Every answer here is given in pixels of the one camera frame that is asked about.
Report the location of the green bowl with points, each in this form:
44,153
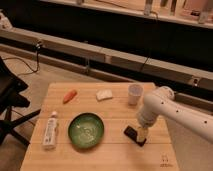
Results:
86,130

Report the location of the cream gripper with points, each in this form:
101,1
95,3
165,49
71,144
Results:
141,134

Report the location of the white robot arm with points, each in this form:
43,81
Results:
161,102

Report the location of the wooden table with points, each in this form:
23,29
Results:
115,152

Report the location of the white sponge piece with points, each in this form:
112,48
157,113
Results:
104,95

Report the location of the orange carrot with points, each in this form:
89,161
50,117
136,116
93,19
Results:
69,96

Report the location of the black eraser block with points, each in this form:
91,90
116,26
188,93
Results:
132,134

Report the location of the white tube bottle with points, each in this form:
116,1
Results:
49,140

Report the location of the black office chair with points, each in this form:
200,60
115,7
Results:
10,88

